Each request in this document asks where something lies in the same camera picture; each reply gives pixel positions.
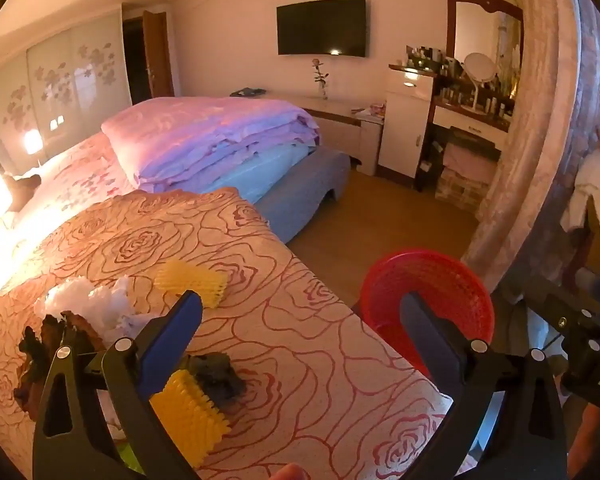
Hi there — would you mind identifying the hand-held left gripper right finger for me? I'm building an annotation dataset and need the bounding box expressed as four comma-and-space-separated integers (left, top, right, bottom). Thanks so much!
399, 292, 568, 480

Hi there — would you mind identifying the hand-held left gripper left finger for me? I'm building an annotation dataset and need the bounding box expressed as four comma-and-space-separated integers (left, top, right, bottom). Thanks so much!
32, 290, 204, 480

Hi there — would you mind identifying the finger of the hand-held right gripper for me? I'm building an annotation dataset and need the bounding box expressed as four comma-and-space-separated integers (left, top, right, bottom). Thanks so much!
524, 284, 599, 357

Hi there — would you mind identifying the red plastic basket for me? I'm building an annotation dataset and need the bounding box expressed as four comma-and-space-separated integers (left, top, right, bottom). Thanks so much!
358, 248, 496, 361

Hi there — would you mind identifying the yellow foam fruit net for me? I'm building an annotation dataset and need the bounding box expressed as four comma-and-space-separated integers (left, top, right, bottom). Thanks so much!
153, 259, 229, 309
149, 369, 232, 470

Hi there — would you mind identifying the dark paper ball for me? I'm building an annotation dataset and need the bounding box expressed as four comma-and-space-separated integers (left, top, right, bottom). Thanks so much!
182, 351, 248, 406

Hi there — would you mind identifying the brown dried peel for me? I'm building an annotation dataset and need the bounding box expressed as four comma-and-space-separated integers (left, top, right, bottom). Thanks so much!
15, 310, 106, 423

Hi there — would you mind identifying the green snack wrapper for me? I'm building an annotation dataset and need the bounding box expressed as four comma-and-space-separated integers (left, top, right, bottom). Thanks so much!
116, 447, 146, 478

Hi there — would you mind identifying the black wrapper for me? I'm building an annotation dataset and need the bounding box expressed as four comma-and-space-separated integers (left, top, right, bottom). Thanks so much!
19, 326, 56, 368

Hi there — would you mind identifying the person's right hand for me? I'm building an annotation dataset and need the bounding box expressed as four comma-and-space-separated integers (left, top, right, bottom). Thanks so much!
567, 400, 600, 480

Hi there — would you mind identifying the person's left hand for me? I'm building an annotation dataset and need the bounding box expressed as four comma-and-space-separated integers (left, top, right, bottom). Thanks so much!
262, 462, 311, 480

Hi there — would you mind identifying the white garment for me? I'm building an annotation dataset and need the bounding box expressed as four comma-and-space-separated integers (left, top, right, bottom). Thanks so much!
560, 127, 600, 233

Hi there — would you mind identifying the black narrow bin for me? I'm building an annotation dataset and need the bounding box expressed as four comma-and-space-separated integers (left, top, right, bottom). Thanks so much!
416, 142, 443, 191

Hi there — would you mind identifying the patterned stool with pink cloth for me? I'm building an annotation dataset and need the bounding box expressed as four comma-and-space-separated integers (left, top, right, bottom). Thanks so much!
437, 127, 501, 211

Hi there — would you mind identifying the pink lace curtain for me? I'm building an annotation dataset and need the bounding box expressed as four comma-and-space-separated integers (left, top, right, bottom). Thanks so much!
462, 0, 581, 286

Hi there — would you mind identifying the grey-blue bed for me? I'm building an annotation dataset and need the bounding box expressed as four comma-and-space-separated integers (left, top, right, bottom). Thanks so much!
0, 130, 352, 321

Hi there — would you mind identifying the pale blue folded quilt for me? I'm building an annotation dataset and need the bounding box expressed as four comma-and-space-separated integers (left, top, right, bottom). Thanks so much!
180, 142, 321, 206

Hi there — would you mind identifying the tall white cabinet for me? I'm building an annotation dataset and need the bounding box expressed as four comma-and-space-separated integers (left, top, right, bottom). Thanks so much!
377, 64, 437, 178

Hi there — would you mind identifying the pink folded quilt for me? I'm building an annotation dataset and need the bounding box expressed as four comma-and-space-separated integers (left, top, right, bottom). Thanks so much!
101, 96, 322, 193

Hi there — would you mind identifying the white dressing table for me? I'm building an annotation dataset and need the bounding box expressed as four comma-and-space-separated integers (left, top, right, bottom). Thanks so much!
415, 95, 513, 196

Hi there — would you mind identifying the low white cabinet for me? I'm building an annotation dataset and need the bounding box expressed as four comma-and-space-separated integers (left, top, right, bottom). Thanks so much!
230, 91, 385, 177

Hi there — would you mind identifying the dark patterned curtain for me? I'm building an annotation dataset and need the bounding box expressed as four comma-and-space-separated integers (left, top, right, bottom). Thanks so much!
490, 0, 600, 301

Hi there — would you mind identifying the round white makeup mirror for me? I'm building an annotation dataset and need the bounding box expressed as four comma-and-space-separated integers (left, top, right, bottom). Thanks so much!
462, 52, 497, 113

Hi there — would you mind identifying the row of cosmetic bottles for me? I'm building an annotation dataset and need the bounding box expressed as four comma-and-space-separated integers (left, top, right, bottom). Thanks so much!
405, 45, 516, 121

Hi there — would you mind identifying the rose in glass vase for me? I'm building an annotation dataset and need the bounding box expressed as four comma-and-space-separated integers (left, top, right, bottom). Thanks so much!
311, 58, 330, 101

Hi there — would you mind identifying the floral sliding-door wardrobe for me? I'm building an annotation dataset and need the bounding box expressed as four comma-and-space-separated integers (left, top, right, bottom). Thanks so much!
0, 7, 133, 171

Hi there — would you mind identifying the brown wooden door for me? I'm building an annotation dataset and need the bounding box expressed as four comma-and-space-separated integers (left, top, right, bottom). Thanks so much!
141, 9, 176, 98

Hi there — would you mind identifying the wooden-framed wall mirror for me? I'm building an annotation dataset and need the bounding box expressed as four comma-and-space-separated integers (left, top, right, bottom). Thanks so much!
446, 0, 525, 101

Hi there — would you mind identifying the wall-mounted black television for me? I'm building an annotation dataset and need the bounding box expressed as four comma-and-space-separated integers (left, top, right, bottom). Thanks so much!
276, 0, 367, 58

